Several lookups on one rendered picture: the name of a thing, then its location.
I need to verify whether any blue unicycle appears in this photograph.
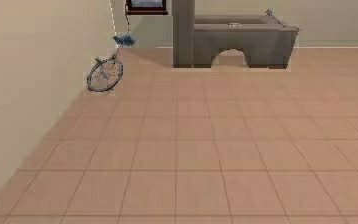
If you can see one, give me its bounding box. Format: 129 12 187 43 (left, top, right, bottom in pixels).
86 33 136 93

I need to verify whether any thin grey metal rod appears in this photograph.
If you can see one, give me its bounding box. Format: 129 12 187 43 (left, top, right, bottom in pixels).
264 8 301 32

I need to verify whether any dark framed wall picture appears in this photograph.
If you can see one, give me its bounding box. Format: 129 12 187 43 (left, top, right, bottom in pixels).
125 0 169 16

